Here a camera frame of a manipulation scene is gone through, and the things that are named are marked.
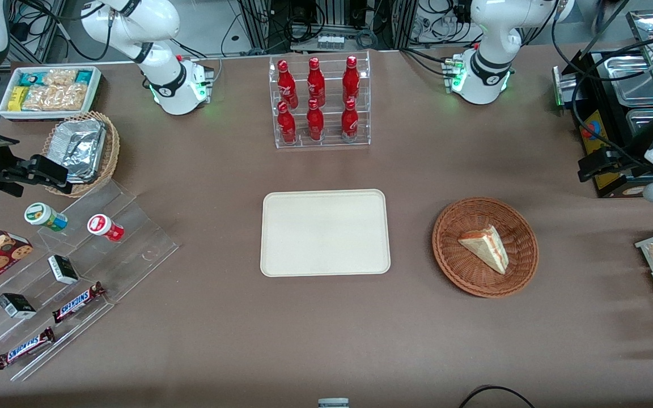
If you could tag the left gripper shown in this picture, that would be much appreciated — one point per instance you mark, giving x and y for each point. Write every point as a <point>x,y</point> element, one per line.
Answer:
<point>628,157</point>

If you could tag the triangular sandwich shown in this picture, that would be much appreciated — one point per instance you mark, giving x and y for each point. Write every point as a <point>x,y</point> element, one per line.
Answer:
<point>488,246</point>

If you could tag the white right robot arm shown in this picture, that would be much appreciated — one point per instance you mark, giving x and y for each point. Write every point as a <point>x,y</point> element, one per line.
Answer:
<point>165,85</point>

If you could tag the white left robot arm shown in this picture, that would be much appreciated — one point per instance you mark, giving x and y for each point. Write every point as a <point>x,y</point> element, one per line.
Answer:
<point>485,62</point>

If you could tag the aluminium foil tray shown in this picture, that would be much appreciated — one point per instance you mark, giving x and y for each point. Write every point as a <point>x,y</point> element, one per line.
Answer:
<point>80,148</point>

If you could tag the light wicker basket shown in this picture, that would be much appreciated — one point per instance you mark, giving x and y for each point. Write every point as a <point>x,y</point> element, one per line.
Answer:
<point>110,153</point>

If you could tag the brown round wicker basket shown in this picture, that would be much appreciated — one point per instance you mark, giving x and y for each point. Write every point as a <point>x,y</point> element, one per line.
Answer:
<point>457,260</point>

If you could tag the beige rectangular serving tray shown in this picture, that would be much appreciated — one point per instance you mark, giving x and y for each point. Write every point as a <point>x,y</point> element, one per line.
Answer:
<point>325,232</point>

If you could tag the black food warmer cabinet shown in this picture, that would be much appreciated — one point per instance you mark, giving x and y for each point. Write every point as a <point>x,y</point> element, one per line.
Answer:
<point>598,127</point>

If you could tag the green lid snack cup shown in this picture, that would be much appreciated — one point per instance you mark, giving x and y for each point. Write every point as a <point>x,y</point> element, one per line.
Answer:
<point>43,216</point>

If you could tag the steel food pan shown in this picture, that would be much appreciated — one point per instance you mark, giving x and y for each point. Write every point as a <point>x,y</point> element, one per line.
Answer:
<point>641,119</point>
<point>632,79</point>

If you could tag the white snack bin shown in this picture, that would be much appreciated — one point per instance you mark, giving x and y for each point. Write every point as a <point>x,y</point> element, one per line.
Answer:
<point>49,115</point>

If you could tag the yellow snack packet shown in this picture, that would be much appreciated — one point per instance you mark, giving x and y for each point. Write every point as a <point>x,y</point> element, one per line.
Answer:
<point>17,98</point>

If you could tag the clear bag of crackers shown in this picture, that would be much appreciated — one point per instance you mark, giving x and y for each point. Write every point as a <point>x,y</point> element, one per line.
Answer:
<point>57,97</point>

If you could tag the red lid snack cup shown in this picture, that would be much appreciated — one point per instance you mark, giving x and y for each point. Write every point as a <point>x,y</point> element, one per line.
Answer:
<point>104,226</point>

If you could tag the small clear cracker bag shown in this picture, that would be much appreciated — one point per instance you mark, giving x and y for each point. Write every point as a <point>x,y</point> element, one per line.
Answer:
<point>60,76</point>

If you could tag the small black box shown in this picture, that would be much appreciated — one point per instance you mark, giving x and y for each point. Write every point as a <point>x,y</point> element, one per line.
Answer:
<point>16,305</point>
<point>63,269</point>

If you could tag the small teal snack packet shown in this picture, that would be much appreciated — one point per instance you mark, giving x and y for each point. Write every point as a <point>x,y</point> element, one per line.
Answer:
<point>83,76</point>

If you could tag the clear acrylic stepped stand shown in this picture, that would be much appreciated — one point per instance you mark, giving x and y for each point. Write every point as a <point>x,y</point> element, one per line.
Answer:
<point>134,249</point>

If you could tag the Snickers chocolate bar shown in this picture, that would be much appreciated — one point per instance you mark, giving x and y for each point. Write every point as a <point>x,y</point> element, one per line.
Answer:
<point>23,348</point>
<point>76,303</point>

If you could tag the red cola bottle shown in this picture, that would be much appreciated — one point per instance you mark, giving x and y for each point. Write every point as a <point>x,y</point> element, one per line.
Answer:
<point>287,82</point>
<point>351,78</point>
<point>350,123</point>
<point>316,79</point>
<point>315,123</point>
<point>287,126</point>

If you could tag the clear acrylic bottle rack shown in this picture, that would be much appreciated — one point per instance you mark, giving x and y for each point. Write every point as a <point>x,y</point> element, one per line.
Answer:
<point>332,139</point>

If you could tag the white power strip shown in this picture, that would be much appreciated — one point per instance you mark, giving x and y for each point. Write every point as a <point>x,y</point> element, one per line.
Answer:
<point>330,41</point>

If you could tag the small grey device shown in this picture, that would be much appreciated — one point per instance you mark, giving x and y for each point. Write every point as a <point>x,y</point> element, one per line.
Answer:
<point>333,403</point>

